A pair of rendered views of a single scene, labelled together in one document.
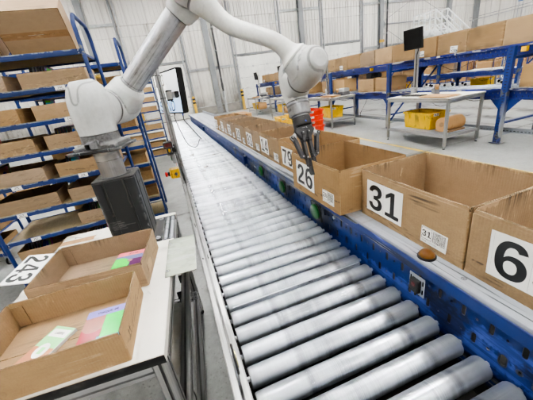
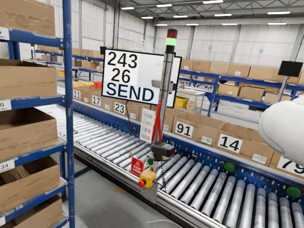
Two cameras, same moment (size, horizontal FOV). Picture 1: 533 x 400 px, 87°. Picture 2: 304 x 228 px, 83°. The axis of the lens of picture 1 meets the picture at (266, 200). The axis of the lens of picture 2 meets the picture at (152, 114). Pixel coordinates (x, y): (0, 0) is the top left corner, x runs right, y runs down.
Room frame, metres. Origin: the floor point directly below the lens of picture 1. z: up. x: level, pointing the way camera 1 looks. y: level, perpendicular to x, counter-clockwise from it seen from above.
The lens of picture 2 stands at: (1.45, 1.25, 1.50)
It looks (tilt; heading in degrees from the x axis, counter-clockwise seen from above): 17 degrees down; 318
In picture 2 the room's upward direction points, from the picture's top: 7 degrees clockwise
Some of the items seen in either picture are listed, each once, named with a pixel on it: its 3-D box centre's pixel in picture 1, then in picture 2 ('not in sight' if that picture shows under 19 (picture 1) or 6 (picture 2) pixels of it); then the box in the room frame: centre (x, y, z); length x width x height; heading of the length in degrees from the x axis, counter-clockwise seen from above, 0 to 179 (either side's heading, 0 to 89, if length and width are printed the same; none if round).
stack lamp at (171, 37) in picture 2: not in sight; (171, 38); (2.09, 0.60, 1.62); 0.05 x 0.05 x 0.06
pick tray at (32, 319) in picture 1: (63, 330); not in sight; (0.63, 0.63, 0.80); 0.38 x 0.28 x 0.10; 103
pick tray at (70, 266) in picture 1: (101, 265); not in sight; (0.96, 0.68, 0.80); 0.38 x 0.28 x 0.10; 100
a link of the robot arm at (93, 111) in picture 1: (91, 106); not in sight; (1.30, 0.68, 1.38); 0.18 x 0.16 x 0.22; 171
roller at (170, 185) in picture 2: (221, 179); (180, 175); (2.09, 0.32, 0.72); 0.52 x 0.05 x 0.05; 106
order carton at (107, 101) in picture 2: (235, 124); (109, 100); (3.42, 0.23, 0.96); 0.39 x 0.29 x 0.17; 16
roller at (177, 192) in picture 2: (223, 182); (188, 179); (2.03, 0.30, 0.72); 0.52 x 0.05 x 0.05; 106
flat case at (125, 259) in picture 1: (130, 263); not in sight; (0.98, 0.58, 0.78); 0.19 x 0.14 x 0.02; 7
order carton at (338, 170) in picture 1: (343, 172); not in sight; (1.13, -0.34, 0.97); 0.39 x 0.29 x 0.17; 17
